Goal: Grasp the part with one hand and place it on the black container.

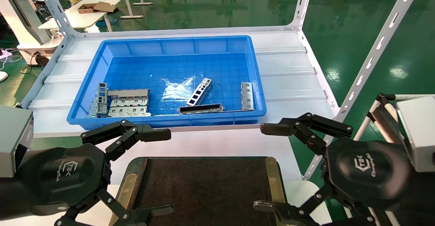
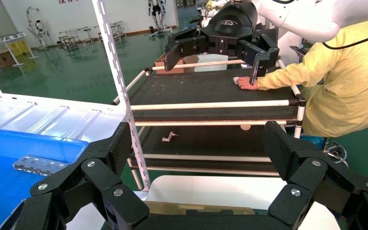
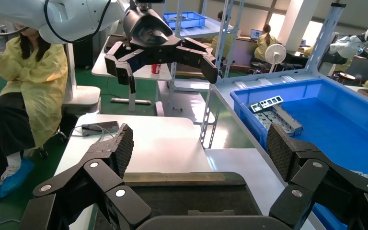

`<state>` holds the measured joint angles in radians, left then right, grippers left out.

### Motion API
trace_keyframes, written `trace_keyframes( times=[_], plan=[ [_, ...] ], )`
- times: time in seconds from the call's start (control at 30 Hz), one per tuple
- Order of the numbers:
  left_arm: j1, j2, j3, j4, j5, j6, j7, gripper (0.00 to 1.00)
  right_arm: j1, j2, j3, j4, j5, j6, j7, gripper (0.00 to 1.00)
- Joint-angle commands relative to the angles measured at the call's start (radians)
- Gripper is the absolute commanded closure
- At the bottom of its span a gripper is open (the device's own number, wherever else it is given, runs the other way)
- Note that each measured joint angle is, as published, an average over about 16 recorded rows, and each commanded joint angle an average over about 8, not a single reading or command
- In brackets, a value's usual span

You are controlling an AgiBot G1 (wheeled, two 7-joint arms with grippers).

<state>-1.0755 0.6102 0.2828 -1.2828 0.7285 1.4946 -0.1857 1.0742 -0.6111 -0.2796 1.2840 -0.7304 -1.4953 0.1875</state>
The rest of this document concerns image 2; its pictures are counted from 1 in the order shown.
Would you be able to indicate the blue plastic bin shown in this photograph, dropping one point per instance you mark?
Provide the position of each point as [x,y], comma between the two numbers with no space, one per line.
[0,184]

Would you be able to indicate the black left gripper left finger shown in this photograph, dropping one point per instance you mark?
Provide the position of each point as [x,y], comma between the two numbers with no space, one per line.
[95,177]

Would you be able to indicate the white table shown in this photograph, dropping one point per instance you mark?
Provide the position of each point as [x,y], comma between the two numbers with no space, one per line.
[219,190]

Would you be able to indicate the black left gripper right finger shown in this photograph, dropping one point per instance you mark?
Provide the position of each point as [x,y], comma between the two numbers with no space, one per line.
[311,177]

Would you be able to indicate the person in yellow coat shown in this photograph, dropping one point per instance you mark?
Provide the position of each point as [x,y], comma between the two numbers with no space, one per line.
[346,89]

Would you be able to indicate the white humanoid robot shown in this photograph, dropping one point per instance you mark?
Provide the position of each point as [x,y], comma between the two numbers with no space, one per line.
[39,28]

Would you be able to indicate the beige round disc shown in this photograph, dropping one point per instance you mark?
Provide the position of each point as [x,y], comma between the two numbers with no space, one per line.
[245,127]

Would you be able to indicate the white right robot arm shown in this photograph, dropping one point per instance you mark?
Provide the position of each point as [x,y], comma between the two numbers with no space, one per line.
[314,19]

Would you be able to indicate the white metal shelf rack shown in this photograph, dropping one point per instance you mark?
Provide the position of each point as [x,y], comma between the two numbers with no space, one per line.
[60,114]

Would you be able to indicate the yellow sign board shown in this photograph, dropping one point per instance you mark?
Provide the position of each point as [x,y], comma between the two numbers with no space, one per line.
[19,48]

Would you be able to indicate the silver perforated metal bracket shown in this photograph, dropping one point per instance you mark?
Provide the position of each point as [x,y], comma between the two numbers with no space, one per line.
[39,165]

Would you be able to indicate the gray humanoid robot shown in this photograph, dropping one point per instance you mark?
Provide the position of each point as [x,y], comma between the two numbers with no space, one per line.
[156,14]

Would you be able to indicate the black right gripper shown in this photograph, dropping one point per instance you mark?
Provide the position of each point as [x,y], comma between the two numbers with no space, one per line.
[230,22]

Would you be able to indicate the orange gloved hand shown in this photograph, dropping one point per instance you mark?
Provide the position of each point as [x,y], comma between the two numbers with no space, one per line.
[247,83]

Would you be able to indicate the white workbench stand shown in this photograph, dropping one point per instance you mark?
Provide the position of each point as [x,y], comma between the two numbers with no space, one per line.
[12,38]

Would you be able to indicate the brown cardboard box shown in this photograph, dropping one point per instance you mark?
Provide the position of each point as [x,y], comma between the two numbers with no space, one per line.
[190,59]

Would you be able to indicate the white wiping cloth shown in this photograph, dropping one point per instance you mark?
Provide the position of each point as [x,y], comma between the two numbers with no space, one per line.
[236,80]

